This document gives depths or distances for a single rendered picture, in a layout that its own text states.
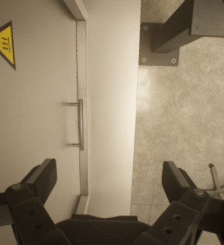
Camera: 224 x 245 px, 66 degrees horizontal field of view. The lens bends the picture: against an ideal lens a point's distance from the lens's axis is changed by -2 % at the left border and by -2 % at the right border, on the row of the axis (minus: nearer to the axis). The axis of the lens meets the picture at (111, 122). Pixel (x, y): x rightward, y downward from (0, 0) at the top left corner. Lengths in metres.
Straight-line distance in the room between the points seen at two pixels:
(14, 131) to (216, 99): 1.52
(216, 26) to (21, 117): 0.49
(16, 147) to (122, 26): 0.49
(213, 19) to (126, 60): 0.26
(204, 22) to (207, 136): 1.23
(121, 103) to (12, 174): 0.44
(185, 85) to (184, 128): 0.34
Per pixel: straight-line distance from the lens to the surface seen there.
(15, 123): 0.25
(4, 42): 0.24
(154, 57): 1.42
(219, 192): 1.87
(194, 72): 1.53
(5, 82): 0.23
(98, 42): 0.61
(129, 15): 0.63
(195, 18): 0.54
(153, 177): 1.68
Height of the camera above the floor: 1.40
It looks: 76 degrees down
